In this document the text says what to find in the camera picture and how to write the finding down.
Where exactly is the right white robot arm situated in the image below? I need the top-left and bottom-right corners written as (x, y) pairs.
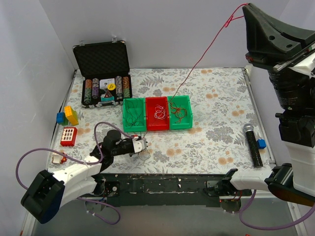
top-left (222, 3), bottom-right (315, 207)

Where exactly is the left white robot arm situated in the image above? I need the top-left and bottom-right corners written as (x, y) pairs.
top-left (21, 130), bottom-right (144, 224)

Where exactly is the left green bin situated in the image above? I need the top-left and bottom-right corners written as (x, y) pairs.
top-left (123, 98), bottom-right (147, 133)

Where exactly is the green bin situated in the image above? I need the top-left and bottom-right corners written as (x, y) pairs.
top-left (123, 98), bottom-right (147, 133)
top-left (167, 95), bottom-right (193, 130)

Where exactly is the red bin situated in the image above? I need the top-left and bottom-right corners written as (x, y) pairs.
top-left (145, 96), bottom-right (170, 131)

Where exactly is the red window toy brick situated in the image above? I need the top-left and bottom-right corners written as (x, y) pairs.
top-left (60, 127), bottom-right (77, 147)

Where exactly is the right green bin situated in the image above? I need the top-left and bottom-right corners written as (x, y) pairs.
top-left (167, 95), bottom-right (193, 130)

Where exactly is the yellow toy brick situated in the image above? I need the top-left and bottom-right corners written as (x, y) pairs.
top-left (64, 106), bottom-right (79, 126)

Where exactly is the green toy brick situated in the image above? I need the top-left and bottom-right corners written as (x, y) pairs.
top-left (61, 118), bottom-right (69, 126)

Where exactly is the black microphone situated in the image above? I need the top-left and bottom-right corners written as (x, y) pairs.
top-left (243, 123), bottom-right (263, 168)

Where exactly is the blue toy brick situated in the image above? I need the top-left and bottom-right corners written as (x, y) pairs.
top-left (56, 112), bottom-right (65, 124)

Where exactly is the small blue block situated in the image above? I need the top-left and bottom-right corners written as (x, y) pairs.
top-left (256, 139), bottom-right (266, 149)

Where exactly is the floral table mat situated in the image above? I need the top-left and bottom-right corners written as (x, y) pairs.
top-left (48, 67), bottom-right (271, 176)

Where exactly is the black poker chip case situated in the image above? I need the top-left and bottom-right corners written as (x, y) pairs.
top-left (72, 41), bottom-right (132, 108)

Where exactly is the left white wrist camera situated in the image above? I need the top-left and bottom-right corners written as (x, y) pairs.
top-left (132, 137), bottom-right (147, 153)

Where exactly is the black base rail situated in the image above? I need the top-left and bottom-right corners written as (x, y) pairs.
top-left (86, 174), bottom-right (252, 207)

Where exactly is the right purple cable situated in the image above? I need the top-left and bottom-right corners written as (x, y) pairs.
top-left (238, 189), bottom-right (315, 231)

